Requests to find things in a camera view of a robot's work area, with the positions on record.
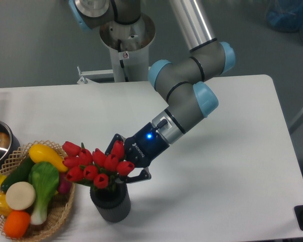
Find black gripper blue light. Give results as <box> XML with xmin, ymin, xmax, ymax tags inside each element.
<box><xmin>105</xmin><ymin>122</ymin><xmax>169</xmax><ymax>183</ymax></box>

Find red tulip bouquet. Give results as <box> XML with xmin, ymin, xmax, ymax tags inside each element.
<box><xmin>62</xmin><ymin>141</ymin><xmax>135</xmax><ymax>193</ymax></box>

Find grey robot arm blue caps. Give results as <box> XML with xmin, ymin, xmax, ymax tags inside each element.
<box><xmin>69</xmin><ymin>1</ymin><xmax>235</xmax><ymax>183</ymax></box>

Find dark grey ribbed vase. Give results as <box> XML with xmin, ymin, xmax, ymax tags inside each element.
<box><xmin>90</xmin><ymin>183</ymin><xmax>131</xmax><ymax>223</ymax></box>

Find purple radish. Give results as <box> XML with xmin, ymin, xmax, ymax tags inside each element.
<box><xmin>57</xmin><ymin>173</ymin><xmax>72</xmax><ymax>194</ymax></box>

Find woven wicker basket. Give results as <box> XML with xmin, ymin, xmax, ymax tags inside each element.
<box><xmin>0</xmin><ymin>141</ymin><xmax>75</xmax><ymax>241</ymax></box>

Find green bok choy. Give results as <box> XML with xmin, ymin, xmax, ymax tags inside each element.
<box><xmin>28</xmin><ymin>161</ymin><xmax>59</xmax><ymax>225</ymax></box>

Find yellow squash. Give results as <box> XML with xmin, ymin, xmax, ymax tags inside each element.
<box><xmin>28</xmin><ymin>144</ymin><xmax>68</xmax><ymax>172</ymax></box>

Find dark green cucumber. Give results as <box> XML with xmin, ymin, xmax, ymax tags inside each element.
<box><xmin>1</xmin><ymin>156</ymin><xmax>35</xmax><ymax>193</ymax></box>

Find beige round disc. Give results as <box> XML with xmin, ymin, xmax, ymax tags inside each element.
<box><xmin>6</xmin><ymin>181</ymin><xmax>36</xmax><ymax>210</ymax></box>

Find orange fruit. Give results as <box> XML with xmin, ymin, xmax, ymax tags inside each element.
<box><xmin>4</xmin><ymin>210</ymin><xmax>30</xmax><ymax>238</ymax></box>

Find yellow bell pepper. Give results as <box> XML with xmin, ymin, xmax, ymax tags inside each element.
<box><xmin>0</xmin><ymin>192</ymin><xmax>13</xmax><ymax>216</ymax></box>

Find blue plastic bag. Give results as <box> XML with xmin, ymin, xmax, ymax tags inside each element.
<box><xmin>265</xmin><ymin>1</ymin><xmax>303</xmax><ymax>41</ymax></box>

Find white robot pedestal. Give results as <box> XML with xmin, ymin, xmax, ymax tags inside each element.
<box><xmin>78</xmin><ymin>13</ymin><xmax>156</xmax><ymax>84</ymax></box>

